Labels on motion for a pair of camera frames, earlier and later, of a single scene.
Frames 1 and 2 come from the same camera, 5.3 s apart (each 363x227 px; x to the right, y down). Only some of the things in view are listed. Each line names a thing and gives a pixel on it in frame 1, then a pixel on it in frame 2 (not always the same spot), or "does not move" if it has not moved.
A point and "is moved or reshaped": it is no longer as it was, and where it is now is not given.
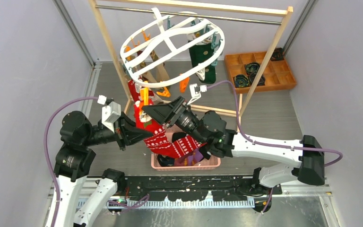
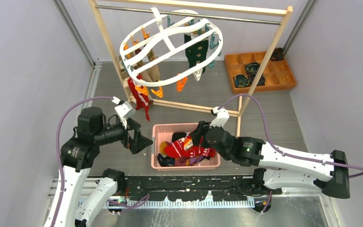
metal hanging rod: (191, 14) does not move
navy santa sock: (167, 161) does not move
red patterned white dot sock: (179, 148) is moved or reshaped
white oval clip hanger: (171, 48) does not move
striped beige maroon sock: (162, 69) → (152, 74)
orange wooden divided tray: (278, 74) does not move
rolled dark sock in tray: (251, 69) does not move
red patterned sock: (145, 120) → (194, 151)
